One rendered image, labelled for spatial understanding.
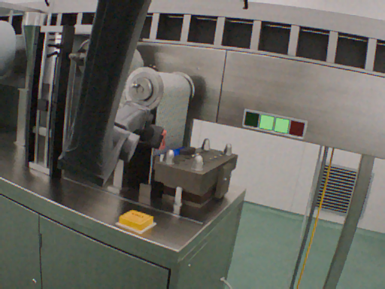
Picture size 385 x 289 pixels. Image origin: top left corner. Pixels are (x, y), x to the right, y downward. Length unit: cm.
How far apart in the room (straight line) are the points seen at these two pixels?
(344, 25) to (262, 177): 270
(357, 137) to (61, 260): 113
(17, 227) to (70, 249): 27
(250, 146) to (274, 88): 248
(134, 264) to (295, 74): 88
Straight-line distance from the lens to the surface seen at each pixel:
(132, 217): 95
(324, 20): 136
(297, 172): 375
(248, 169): 383
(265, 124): 134
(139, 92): 114
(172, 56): 148
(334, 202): 379
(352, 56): 141
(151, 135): 107
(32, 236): 125
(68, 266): 117
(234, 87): 138
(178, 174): 108
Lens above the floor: 131
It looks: 11 degrees down
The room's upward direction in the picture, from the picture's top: 8 degrees clockwise
